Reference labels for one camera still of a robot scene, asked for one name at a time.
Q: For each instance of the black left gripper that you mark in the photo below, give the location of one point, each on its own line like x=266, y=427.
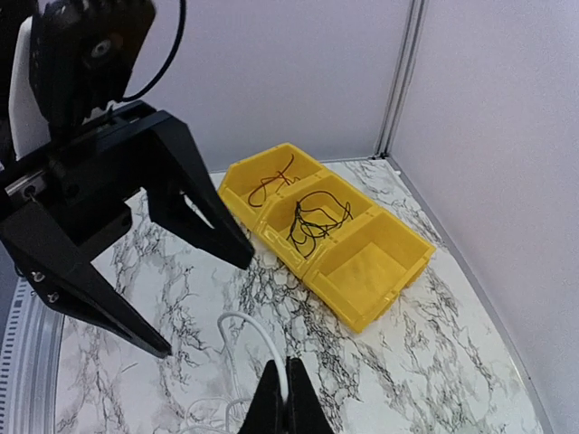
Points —
x=84, y=185

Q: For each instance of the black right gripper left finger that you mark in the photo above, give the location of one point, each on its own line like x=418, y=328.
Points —
x=266, y=412

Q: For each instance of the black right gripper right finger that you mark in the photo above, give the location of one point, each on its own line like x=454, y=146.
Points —
x=304, y=411

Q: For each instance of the yellow three-compartment plastic bin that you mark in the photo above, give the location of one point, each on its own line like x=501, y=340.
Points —
x=351, y=252

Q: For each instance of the aluminium front frame rail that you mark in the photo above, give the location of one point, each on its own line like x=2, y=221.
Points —
x=29, y=364

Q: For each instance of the left aluminium corner post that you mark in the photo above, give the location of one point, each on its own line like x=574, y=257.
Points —
x=403, y=74

